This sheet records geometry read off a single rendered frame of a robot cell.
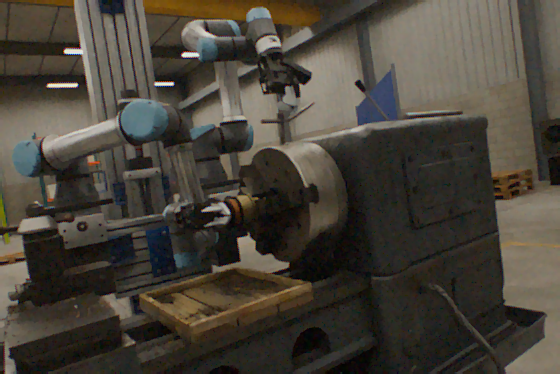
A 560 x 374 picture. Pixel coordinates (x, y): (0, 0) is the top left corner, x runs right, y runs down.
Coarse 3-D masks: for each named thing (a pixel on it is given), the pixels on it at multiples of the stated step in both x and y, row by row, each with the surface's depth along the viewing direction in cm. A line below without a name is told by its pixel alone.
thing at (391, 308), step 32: (448, 256) 118; (480, 256) 129; (384, 288) 105; (416, 288) 112; (448, 288) 119; (480, 288) 127; (384, 320) 106; (416, 320) 111; (448, 320) 119; (480, 320) 128; (384, 352) 107; (416, 352) 111; (448, 352) 118
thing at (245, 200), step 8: (224, 200) 104; (232, 200) 103; (240, 200) 103; (248, 200) 104; (232, 208) 101; (240, 208) 103; (248, 208) 103; (256, 208) 104; (224, 216) 106; (232, 216) 101; (240, 216) 102; (248, 216) 103; (256, 216) 104; (232, 224) 102; (240, 224) 104; (248, 224) 104
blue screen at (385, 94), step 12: (384, 84) 624; (396, 84) 562; (372, 96) 736; (384, 96) 637; (396, 96) 563; (360, 108) 896; (372, 108) 753; (384, 108) 650; (396, 108) 566; (360, 120) 922; (372, 120) 767; (384, 120) 664
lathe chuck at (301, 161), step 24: (288, 144) 112; (264, 168) 113; (288, 168) 104; (312, 168) 103; (336, 192) 104; (288, 216) 107; (312, 216) 99; (336, 216) 104; (288, 240) 109; (312, 240) 103
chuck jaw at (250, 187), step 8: (240, 168) 116; (248, 168) 115; (256, 168) 116; (240, 176) 116; (248, 176) 113; (256, 176) 114; (240, 184) 113; (248, 184) 111; (256, 184) 112; (264, 184) 113; (240, 192) 109; (248, 192) 109; (256, 192) 110; (264, 192) 111; (272, 192) 114
